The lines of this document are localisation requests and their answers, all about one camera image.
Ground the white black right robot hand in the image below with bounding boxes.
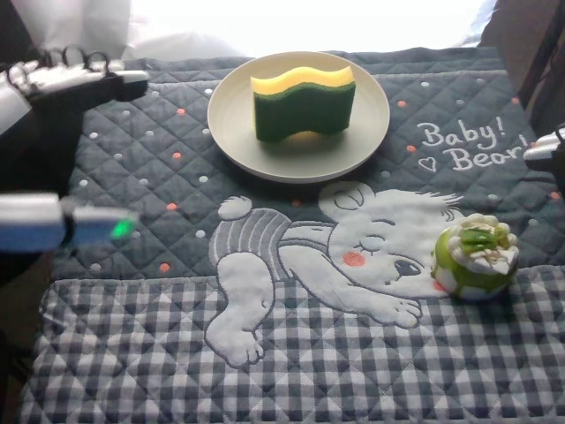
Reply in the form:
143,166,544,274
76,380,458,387
523,125,565,178

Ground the green and yellow sponge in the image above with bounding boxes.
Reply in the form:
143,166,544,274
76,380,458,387
250,65,358,145

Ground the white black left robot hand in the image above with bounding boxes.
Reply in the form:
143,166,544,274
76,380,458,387
0,43,151,255

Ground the cream round plate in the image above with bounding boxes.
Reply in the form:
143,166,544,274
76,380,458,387
207,51,392,185

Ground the dark brown furniture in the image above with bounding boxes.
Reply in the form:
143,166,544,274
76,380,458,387
478,0,565,133

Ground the green and white toy cake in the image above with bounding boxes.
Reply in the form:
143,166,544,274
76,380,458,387
430,213,520,302

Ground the grey quilt with bear print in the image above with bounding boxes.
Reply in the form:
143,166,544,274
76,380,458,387
17,46,565,424

